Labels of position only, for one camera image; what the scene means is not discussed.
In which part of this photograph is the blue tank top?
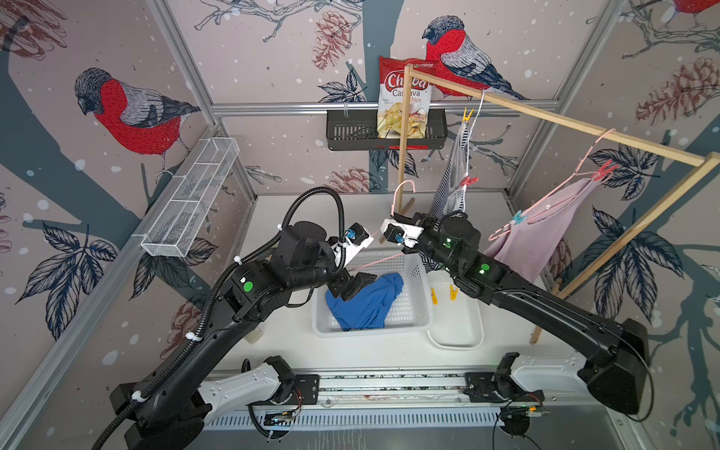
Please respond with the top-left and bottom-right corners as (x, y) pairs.
(325, 273), (404, 332)

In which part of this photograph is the pink hanger with blue top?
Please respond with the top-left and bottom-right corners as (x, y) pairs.
(351, 180), (416, 272)

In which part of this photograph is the striped tank top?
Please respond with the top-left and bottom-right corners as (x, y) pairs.
(418, 122), (473, 272)

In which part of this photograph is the red clothespin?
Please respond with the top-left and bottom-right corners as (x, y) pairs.
(459, 176), (478, 188)
(592, 159), (620, 182)

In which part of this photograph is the white hanger with striped top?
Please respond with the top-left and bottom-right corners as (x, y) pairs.
(446, 93), (486, 212)

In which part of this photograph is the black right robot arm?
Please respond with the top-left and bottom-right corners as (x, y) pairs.
(381, 212), (654, 416)

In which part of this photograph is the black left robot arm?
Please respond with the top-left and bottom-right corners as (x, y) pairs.
(93, 187), (375, 449)

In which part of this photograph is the pink tank top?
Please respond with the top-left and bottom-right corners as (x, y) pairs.
(484, 178), (601, 282)

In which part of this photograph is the white perforated plastic basket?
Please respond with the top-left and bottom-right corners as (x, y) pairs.
(311, 250), (432, 338)

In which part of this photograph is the white plastic tray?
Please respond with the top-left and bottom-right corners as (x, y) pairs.
(427, 271), (485, 351)

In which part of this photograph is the teal clothespin on pink top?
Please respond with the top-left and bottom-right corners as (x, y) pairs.
(510, 211), (525, 225)

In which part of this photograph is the clear bottle black cap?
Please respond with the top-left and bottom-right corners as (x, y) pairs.
(244, 328), (264, 345)

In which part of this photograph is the cassava chips bag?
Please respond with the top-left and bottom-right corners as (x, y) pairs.
(377, 56), (433, 139)

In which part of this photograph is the red clothespin on pink top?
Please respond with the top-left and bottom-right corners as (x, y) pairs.
(592, 159), (620, 182)

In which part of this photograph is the wooden clothes rack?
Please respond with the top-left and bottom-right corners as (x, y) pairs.
(378, 63), (720, 345)

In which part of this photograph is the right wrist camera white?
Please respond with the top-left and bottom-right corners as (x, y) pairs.
(380, 219), (424, 248)

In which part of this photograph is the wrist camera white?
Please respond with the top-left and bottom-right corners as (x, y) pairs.
(380, 219), (424, 248)
(332, 222), (374, 267)

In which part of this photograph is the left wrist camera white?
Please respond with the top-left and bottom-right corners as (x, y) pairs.
(332, 222), (374, 267)

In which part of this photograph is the black wall basket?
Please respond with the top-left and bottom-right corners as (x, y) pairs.
(326, 109), (448, 151)

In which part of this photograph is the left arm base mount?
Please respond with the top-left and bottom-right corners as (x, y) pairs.
(241, 371), (320, 407)

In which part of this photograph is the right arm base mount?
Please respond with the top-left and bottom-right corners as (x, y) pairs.
(462, 371), (545, 404)

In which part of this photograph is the white wire mesh shelf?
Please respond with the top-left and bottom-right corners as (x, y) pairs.
(141, 137), (239, 258)

